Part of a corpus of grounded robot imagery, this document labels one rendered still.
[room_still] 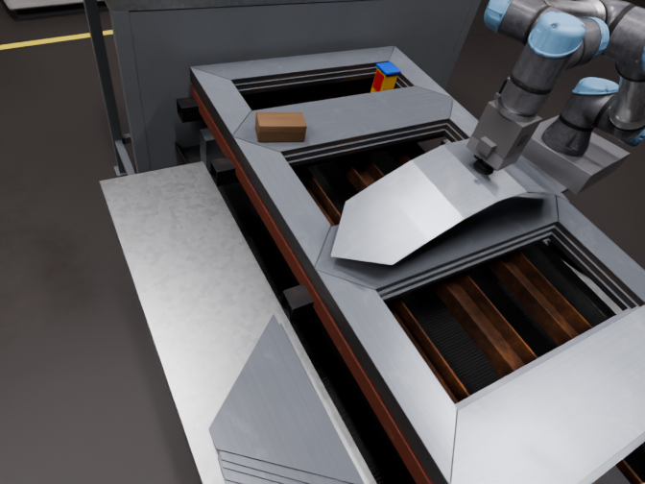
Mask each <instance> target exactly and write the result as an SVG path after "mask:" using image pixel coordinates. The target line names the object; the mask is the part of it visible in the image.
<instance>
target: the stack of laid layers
mask: <svg viewBox="0 0 645 484"><path fill-rule="evenodd" d="M377 63H381V62H375V63H367V64H359V65H351V66H343V67H334V68H326V69H319V70H310V71H302V72H294V73H286V74H278V75H270V76H262V77H253V78H246V79H238V80H231V81H232V82H233V84H234V85H235V86H236V88H237V89H238V91H239V92H240V94H241V95H246V94H253V93H260V92H267V91H275V90H281V89H289V88H296V87H303V86H310V85H324V84H331V83H338V82H345V81H352V80H360V79H366V78H373V77H375V73H376V69H377V68H378V67H377V66H376V64H377ZM190 82H191V83H192V85H193V86H194V87H195V89H196V91H197V92H198V94H199V96H200V97H201V99H202V101H203V103H204V105H205V106H206V108H207V110H208V111H209V113H210V114H211V116H212V118H213V119H214V121H215V123H216V124H217V126H218V128H219V129H220V131H221V133H222V134H223V136H224V138H225V139H226V141H227V143H228V145H229V147H230V148H231V150H232V152H233V153H234V154H235V156H236V157H237V159H238V160H239V162H240V164H241V165H242V167H243V169H244V170H245V172H246V174H247V175H248V177H249V179H250V180H251V183H252V184H253V186H254V188H255V189H256V191H257V193H258V194H259V196H260V198H261V199H262V201H263V203H264V204H265V206H266V207H267V209H268V210H269V211H270V213H271V215H272V216H273V218H274V220H275V222H276V224H277V225H278V227H279V229H280V230H281V232H282V234H283V235H284V237H285V239H286V240H287V242H288V244H289V245H290V247H291V249H292V250H293V252H294V253H295V255H296V257H297V258H298V260H299V262H300V264H301V266H302V267H303V269H304V271H305V272H306V274H307V276H308V277H309V278H310V280H311V281H312V283H313V285H314V286H315V288H316V290H317V291H318V293H319V294H320V296H321V298H322V300H323V302H324V303H325V305H326V307H327V308H328V310H329V312H330V313H331V315H332V317H333V318H334V320H335V322H336V323H337V325H338V327H339V328H340V330H341V332H342V333H343V335H344V336H345V338H346V339H347V341H348V343H349V344H350V346H351V348H352V349H353V351H354V353H355V354H356V356H357V358H358V359H359V361H360V363H361V364H362V366H363V368H364V369H365V371H366V373H367V374H368V376H369V378H370V380H371V382H372V383H373V385H374V386H375V388H376V390H377V391H378V393H379V395H380V396H381V398H382V400H384V402H385V404H386V405H387V407H388V409H389V410H390V412H391V414H392V415H393V417H394V419H395V421H396V423H397V424H398V426H399V428H400V429H401V431H402V432H403V434H404V436H405V437H406V439H407V441H408V442H409V444H410V446H411V447H412V449H413V451H414V452H415V454H416V456H417V457H418V460H419V461H420V463H421V465H422V466H423V467H424V469H425V470H426V472H427V473H428V475H429V477H430V478H431V480H432V482H433V483H434V484H448V483H447V481H446V480H445V478H444V476H443V475H442V473H441V471H440V469H439V468H438V466H437V465H436V463H435V461H434V460H433V458H432V456H431V455H430V453H429V452H428V450H427V448H426V447H425V445H424V444H423V442H422V441H421V439H420V438H419V436H418V434H417V433H416V431H415V429H414V428H413V426H412V425H411V423H410V421H409V420H408V418H407V417H406V415H405V413H404V412H403V410H402V409H401V407H400V405H399V404H398V402H397V400H396V399H395V397H394V395H393V393H392V392H391V390H390V389H389V387H388V385H387V384H386V382H385V381H384V379H383V377H382V376H381V374H380V373H379V372H378V370H377V369H376V367H375V365H374V364H373V362H372V361H371V359H370V357H369V355H368V354H367V352H366V350H365V349H364V347H363V346H362V344H361V342H360V341H359V339H358V337H357V336H356V334H355V333H354V331H353V329H352V328H351V326H350V325H349V323H348V321H347V320H346V318H345V316H344V314H343V313H342V311H341V309H340V308H339V306H338V305H337V304H336V302H335V301H334V299H333V298H332V296H331V294H330V293H329V291H328V290H327V288H326V286H325V285H324V283H323V281H322V279H321V278H320V276H319V274H318V273H317V271H316V270H318V271H321V272H324V273H327V274H329V275H331V276H334V277H337V278H342V279H345V280H348V281H351V282H354V283H357V284H360V285H363V286H365V287H368V288H370V289H373V290H376V291H377V293H378V294H379V296H380V297H381V299H382V300H383V301H384V303H386V302H388V301H391V300H393V299H396V298H398V297H401V296H403V295H406V294H408V293H411V292H414V291H416V290H419V289H420V288H423V287H425V286H428V285H430V284H433V283H435V282H438V281H440V280H443V279H446V278H450V277H452V276H455V275H457V274H460V273H461V272H464V271H466V270H469V269H471V268H474V267H477V266H479V265H482V264H484V263H487V262H489V261H492V260H494V259H496V258H498V257H501V256H503V255H506V254H510V253H513V252H515V251H518V250H520V249H523V248H525V247H528V246H530V245H533V244H535V243H537V242H539V241H542V240H545V239H547V238H549V239H550V240H551V241H552V242H553V243H554V244H555V245H556V246H557V247H558V248H559V249H560V250H561V251H562V252H564V253H565V254H566V255H567V256H568V257H569V258H570V259H571V260H572V261H573V262H574V263H575V264H576V265H577V266H578V267H579V268H580V269H581V270H582V271H583V272H584V273H585V274H586V275H587V276H588V277H589V278H590V279H591V280H592V281H593V282H594V283H595V284H596V285H597V286H598V287H599V288H600V289H601V290H602V291H603V292H604V293H605V294H606V295H607V296H608V297H609V298H610V299H611V300H612V301H613V302H614V303H616V304H617V305H618V306H619V307H620V308H621V309H622V310H623V311H622V312H620V313H618V314H617V315H615V316H613V317H611V318H609V319H608V320H606V321H604V322H603V323H601V324H600V325H598V326H596V327H593V328H592V329H590V330H588V331H586V332H584V333H583V334H581V335H579V336H577V337H575V338H574V339H572V340H570V341H568V342H566V343H565V344H563V345H561V346H559V347H557V348H556V349H554V350H552V351H549V352H548V353H546V354H544V355H543V356H541V357H540V358H538V359H536V360H534V361H532V362H531V363H529V364H527V365H525V366H523V367H521V368H520V369H518V370H516V371H514V372H512V373H511V374H509V375H506V376H504V377H503V378H501V379H499V380H497V381H495V382H494V383H492V384H491V385H489V386H487V387H486V388H484V389H482V390H480V391H478V392H477V393H475V394H473V395H471V396H469V397H468V398H466V399H463V400H461V401H460V402H458V403H456V404H455V405H456V406H457V410H458V409H460V408H462V407H464V406H466V405H467V404H469V403H471V402H473V401H474V400H476V399H479V398H480V397H482V396H483V395H485V394H487V393H488V392H490V391H492V390H494V389H496V388H497V387H499V386H501V385H503V384H504V383H506V382H508V381H510V380H512V379H513V378H515V377H517V376H519V375H521V374H523V373H525V372H526V371H528V370H530V369H532V368H534V367H535V366H536V365H538V364H540V363H541V362H543V361H545V360H547V359H549V358H550V357H552V356H554V355H556V354H557V353H559V352H561V351H564V350H565V349H567V348H569V347H571V346H572V345H574V344H576V343H578V342H580V341H581V340H583V339H585V338H586V337H587V336H589V335H591V334H593V333H594V332H596V331H598V330H600V329H602V328H603V327H606V326H608V325H609V324H611V323H613V322H615V321H617V320H618V319H620V318H622V317H624V316H625V315H627V314H629V313H631V312H633V311H634V310H636V309H637V308H639V307H640V306H642V305H644V304H645V302H644V301H642V300H641V299H640V298H638V297H637V295H636V294H635V293H634V292H633V291H632V290H631V289H630V288H629V287H628V286H627V285H625V284H624V283H623V282H622V281H621V280H620V279H619V278H618V277H617V276H616V275H615V274H614V273H613V272H612V271H611V270H609V269H608V268H607V267H606V266H605V265H604V264H603V263H602V262H601V261H600V260H599V259H598V258H597V257H596V256H595V255H594V254H592V253H591V252H590V251H589V250H588V249H587V248H586V247H585V246H584V245H583V244H582V243H581V242H580V241H579V240H578V239H577V238H575V237H574V236H573V235H572V234H571V233H570V232H569V231H568V230H567V229H566V228H565V227H564V226H563V225H562V224H561V223H559V217H558V207H557V196H555V195H552V194H549V193H546V192H526V193H523V194H520V195H517V196H514V197H511V198H509V199H505V200H502V201H499V202H497V203H495V204H493V205H491V206H489V207H487V208H485V209H483V210H481V211H479V212H477V213H475V214H473V215H472V216H470V217H468V218H466V219H465V220H463V221H462V222H460V223H459V224H457V225H455V226H454V227H452V228H451V229H449V230H447V231H445V232H443V233H442V234H440V235H439V236H437V237H435V238H434V239H432V240H431V241H429V242H427V243H426V244H424V245H423V246H421V247H420V248H418V249H417V250H415V251H414V252H412V253H411V254H408V255H407V256H405V257H404V258H402V259H401V260H399V261H398V262H397V263H396V264H394V265H387V264H380V263H373V262H366V261H359V260H352V259H345V258H339V257H331V252H332V248H333V244H334V241H335V237H336V234H337V230H338V227H339V225H336V226H333V227H330V229H329V232H328V234H327V236H326V238H325V241H324V243H323V246H322V250H321V252H320V255H319V257H318V260H317V262H316V265H315V267H314V266H313V265H312V263H311V262H310V260H309V258H308V257H307V255H306V254H305V252H304V250H303V249H302V247H301V246H300V244H299V242H298V240H297V239H296V237H295V236H294V235H293V233H292V231H291V230H290V228H289V227H288V225H287V223H286V222H285V220H284V219H283V217H282V215H281V214H280V212H279V210H278V209H277V207H276V206H275V203H274V202H273V200H272V199H271V197H270V195H269V194H268V192H267V191H266V189H265V187H264V186H263V184H262V182H261V181H260V179H258V177H257V175H256V174H255V172H254V171H253V169H252V167H251V165H250V163H249V162H248V160H247V159H246V157H245V155H244V154H243V152H242V151H241V149H240V147H239V146H238V144H237V143H236V141H235V139H234V138H233V136H232V135H231V133H230V131H229V130H228V128H227V126H226V124H225V123H224V121H223V119H222V118H221V116H220V115H219V113H218V111H217V110H216V109H215V108H214V106H213V104H212V103H211V101H210V99H209V98H208V96H207V95H206V93H205V91H204V90H203V88H202V86H201V84H200V83H199V81H198V80H197V78H196V76H195V75H194V73H193V71H192V70H191V68H190ZM440 134H443V135H444V136H445V137H446V138H447V139H448V140H449V141H450V142H456V141H460V140H464V139H469V137H468V136H467V135H466V134H465V133H464V132H463V131H462V130H461V129H459V128H458V127H457V126H456V125H455V124H454V123H453V122H452V121H451V120H450V118H448V119H443V120H439V121H434V122H429V123H424V124H419V125H415V126H410V127H405V128H400V129H395V130H390V131H385V132H381V133H372V134H367V135H362V136H357V137H352V138H348V139H343V140H338V141H333V142H328V143H324V144H318V145H313V146H308V147H303V148H298V149H294V150H289V151H284V152H280V153H281V154H283V156H284V157H285V159H286V160H287V162H288V163H289V165H290V166H291V167H293V166H298V165H302V164H306V163H311V162H316V161H320V160H325V159H329V158H334V157H341V156H346V155H351V154H355V153H360V152H364V151H368V150H373V149H377V148H382V147H387V146H391V145H395V144H399V143H404V142H409V141H413V140H418V139H423V138H426V137H431V136H435V135H440ZM644 442H645V433H643V434H642V435H641V436H640V437H638V438H637V439H636V440H634V441H633V442H632V443H630V444H629V445H628V446H627V447H625V448H624V449H622V450H621V451H620V452H619V453H617V454H616V455H615V456H613V457H612V458H611V459H609V461H608V462H607V463H605V464H604V465H603V466H601V467H600V468H599V469H597V470H596V471H595V472H593V473H592V474H591V475H589V476H588V477H587V478H586V479H584V480H583V481H582V482H580V483H579V484H591V483H592V482H594V481H595V480H596V479H598V478H599V477H600V476H601V475H603V474H604V473H605V472H607V471H608V470H609V469H611V468H612V467H613V466H614V465H616V464H617V463H618V462H619V461H621V460H622V459H623V458H625V457H626V456H627V455H628V454H630V453H631V452H632V451H633V450H635V449H636V448H638V447H639V446H640V445H641V444H643V443H644Z"/></svg>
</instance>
